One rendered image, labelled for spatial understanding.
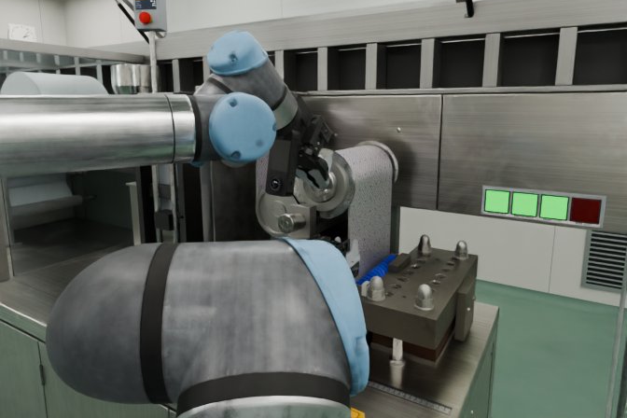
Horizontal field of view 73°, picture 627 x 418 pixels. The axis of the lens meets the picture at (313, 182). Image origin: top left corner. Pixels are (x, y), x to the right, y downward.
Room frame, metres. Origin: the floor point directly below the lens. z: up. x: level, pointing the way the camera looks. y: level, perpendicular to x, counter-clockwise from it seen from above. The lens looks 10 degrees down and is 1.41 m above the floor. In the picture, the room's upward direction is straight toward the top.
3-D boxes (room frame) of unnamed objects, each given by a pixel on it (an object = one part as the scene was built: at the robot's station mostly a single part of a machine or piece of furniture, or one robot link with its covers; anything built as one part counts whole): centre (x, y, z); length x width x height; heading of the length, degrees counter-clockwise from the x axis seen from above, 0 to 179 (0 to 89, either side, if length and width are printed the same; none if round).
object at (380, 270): (0.95, -0.15, 1.03); 0.21 x 0.04 x 0.03; 149
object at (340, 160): (0.89, -0.02, 1.25); 0.15 x 0.01 x 0.15; 59
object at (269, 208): (1.05, 0.02, 1.17); 0.26 x 0.12 x 0.12; 149
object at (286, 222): (0.83, 0.05, 1.18); 0.04 x 0.02 x 0.04; 59
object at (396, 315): (0.93, -0.26, 1.00); 0.40 x 0.16 x 0.06; 149
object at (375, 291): (0.81, -0.13, 1.05); 0.04 x 0.04 x 0.04
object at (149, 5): (1.19, 0.43, 1.66); 0.07 x 0.07 x 0.10; 85
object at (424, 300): (0.77, -0.21, 1.05); 0.04 x 0.04 x 0.04
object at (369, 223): (0.96, -0.13, 1.11); 0.23 x 0.01 x 0.18; 149
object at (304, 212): (0.87, 0.03, 1.05); 0.06 x 0.05 x 0.31; 149
